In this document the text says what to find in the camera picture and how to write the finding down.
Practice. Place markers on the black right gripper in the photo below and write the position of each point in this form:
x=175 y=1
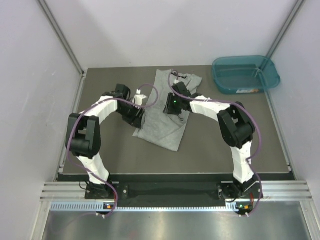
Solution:
x=169 y=108

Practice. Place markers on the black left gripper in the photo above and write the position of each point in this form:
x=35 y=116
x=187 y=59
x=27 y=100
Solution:
x=135 y=121

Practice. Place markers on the grey adidas t-shirt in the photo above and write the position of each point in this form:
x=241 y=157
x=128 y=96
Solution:
x=163 y=130

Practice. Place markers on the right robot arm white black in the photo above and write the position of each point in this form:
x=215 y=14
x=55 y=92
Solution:
x=237 y=132

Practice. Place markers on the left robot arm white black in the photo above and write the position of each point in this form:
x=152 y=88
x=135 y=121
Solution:
x=84 y=141

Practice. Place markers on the teal plastic bin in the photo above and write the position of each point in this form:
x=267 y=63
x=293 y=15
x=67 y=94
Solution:
x=244 y=74

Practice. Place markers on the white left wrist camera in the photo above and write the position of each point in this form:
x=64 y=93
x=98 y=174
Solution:
x=139 y=98

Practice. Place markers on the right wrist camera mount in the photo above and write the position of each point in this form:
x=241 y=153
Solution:
x=181 y=90

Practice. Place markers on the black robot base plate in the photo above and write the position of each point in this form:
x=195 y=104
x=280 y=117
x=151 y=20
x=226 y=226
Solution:
x=167 y=194

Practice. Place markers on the aluminium front rail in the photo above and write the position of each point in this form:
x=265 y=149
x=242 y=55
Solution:
x=277 y=191

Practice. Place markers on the left aluminium frame post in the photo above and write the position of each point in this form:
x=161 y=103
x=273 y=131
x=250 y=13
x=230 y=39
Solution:
x=60 y=35

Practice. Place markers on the aluminium frame post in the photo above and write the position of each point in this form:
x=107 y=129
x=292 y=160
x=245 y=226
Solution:
x=60 y=35
x=293 y=13

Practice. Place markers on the right aluminium frame post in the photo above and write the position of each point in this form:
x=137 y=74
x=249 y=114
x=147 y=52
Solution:
x=293 y=13

